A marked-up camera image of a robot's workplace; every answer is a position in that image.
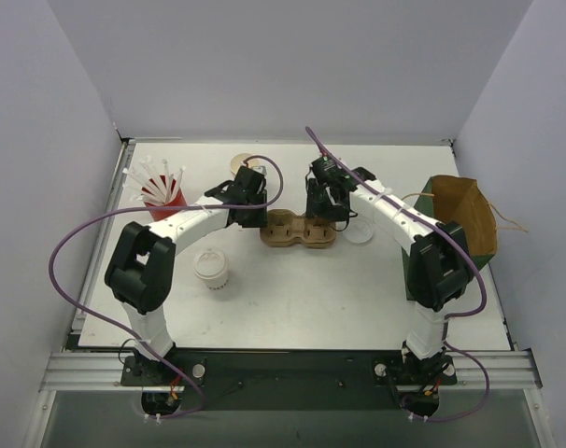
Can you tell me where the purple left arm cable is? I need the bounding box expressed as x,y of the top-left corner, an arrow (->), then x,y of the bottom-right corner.
48,155 -> 284,419

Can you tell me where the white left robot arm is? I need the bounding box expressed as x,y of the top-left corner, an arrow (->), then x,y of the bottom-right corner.
105,166 -> 267,385

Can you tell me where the red straw holder cup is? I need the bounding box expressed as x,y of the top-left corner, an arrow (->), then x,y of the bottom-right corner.
142,175 -> 187,221

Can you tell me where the white wrapped straws bundle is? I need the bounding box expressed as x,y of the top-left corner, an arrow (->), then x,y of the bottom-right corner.
121,156 -> 186,202

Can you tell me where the aluminium frame rail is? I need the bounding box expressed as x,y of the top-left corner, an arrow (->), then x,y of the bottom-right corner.
41,351 -> 542,392

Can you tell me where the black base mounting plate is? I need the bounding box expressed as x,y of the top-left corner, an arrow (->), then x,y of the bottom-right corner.
120,348 -> 457,413

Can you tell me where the flat white plastic lid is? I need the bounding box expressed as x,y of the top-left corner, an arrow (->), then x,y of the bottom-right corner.
342,217 -> 374,245

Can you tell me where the brown pulp cup carrier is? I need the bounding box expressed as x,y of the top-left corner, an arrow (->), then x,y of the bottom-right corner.
260,209 -> 336,249

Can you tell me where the green brown paper bag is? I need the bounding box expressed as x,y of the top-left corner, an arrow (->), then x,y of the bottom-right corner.
403,175 -> 502,301

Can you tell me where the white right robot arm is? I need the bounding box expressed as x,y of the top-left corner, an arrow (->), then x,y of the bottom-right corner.
305,155 -> 474,373

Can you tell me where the white dome coffee lid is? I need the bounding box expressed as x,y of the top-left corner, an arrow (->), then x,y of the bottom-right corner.
193,250 -> 229,281

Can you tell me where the white paper coffee cup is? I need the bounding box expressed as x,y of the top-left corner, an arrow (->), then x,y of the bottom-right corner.
192,249 -> 229,290

